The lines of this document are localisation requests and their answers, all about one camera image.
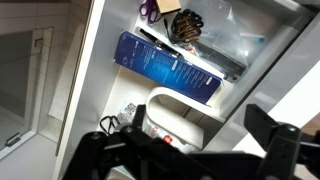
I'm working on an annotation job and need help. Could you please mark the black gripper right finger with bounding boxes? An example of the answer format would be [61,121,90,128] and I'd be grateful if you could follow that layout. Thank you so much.
[244,103,320,180]

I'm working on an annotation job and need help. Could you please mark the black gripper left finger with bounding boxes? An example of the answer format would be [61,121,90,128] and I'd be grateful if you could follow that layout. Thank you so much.
[63,104,188,180]

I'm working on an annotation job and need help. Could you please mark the black hair claw clip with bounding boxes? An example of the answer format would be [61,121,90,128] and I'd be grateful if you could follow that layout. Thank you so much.
[170,8,205,44]

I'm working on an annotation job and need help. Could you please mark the white open vanity drawer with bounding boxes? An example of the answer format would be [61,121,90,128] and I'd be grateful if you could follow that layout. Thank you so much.
[53,0,320,180]

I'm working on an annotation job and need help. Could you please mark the red white plastic packet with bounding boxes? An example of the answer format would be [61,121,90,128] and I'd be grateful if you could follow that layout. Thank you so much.
[116,99,188,154]

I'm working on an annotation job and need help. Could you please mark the blue cardboard box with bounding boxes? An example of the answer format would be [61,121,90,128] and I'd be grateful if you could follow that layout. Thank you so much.
[113,30,224,105]

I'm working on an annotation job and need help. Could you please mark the glass shower door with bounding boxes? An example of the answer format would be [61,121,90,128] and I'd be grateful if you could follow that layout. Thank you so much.
[0,0,94,161]

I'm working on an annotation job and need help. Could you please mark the black pen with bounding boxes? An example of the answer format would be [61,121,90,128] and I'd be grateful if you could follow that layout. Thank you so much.
[139,28,185,59]

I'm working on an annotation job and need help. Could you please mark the clear plastic bag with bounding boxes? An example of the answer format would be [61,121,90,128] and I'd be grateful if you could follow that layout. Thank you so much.
[186,0,268,83]

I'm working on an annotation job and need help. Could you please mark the small tan cardboard box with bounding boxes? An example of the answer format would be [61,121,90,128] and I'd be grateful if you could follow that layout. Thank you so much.
[155,0,183,15]

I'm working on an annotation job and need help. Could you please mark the purple handled scissors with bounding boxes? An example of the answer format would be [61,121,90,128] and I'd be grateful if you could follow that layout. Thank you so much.
[139,0,164,25]

